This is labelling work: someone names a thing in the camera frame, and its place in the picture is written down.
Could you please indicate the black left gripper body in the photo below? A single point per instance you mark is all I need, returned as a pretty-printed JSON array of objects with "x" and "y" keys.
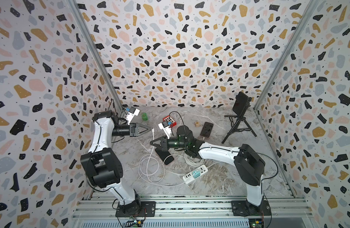
[{"x": 125, "y": 131}]

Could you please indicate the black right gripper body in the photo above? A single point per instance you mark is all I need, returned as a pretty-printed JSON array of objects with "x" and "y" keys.
[{"x": 173, "y": 143}]

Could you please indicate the pink case phone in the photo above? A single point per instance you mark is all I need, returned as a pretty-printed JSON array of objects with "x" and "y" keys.
[
  {"x": 166, "y": 157},
  {"x": 206, "y": 130}
]

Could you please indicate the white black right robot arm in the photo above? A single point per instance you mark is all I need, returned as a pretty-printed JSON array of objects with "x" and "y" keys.
[{"x": 249, "y": 164}]

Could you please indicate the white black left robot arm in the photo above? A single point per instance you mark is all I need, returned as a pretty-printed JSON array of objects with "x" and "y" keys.
[{"x": 103, "y": 169}]

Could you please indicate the teal plug adapter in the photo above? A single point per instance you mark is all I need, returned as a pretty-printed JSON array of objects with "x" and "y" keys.
[{"x": 196, "y": 174}]

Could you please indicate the green round toy piece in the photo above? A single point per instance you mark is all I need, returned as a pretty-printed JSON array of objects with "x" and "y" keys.
[{"x": 144, "y": 117}]

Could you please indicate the red toy block with grid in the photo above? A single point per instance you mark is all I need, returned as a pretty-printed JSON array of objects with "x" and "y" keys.
[{"x": 169, "y": 119}]

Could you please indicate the white power strip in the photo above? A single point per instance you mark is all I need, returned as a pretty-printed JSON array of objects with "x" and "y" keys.
[{"x": 188, "y": 177}]

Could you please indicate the black tripod stand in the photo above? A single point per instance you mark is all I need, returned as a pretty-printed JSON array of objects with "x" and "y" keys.
[{"x": 235, "y": 121}]

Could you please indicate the green circuit board left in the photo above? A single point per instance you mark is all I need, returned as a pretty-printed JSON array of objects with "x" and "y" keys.
[{"x": 133, "y": 223}]

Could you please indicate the green circuit board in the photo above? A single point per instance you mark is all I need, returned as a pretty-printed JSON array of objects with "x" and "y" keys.
[
  {"x": 133, "y": 223},
  {"x": 256, "y": 223}
]

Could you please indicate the black panel on tripod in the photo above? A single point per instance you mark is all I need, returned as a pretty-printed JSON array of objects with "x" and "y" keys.
[{"x": 241, "y": 104}]

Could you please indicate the green circuit board right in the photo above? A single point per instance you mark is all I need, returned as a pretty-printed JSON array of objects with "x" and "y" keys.
[{"x": 256, "y": 223}]

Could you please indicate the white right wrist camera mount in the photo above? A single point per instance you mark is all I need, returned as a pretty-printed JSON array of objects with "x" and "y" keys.
[{"x": 166, "y": 126}]

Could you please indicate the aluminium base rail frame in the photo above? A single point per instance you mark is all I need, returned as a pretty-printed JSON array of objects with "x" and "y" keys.
[{"x": 192, "y": 212}]

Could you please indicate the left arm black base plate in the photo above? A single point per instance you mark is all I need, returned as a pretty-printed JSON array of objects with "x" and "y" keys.
[{"x": 137, "y": 209}]

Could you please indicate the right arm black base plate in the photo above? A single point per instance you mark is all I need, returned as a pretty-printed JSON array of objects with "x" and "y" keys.
[{"x": 243, "y": 208}]

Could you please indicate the aluminium corner frame post left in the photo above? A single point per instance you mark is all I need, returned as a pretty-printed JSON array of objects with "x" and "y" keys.
[{"x": 73, "y": 6}]

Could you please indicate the aluminium corner frame post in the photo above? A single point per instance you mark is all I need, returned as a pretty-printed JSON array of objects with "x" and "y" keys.
[
  {"x": 288, "y": 49},
  {"x": 73, "y": 6}
]

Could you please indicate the aluminium corner frame post right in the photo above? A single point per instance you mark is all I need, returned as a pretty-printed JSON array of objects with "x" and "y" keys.
[{"x": 288, "y": 49}]

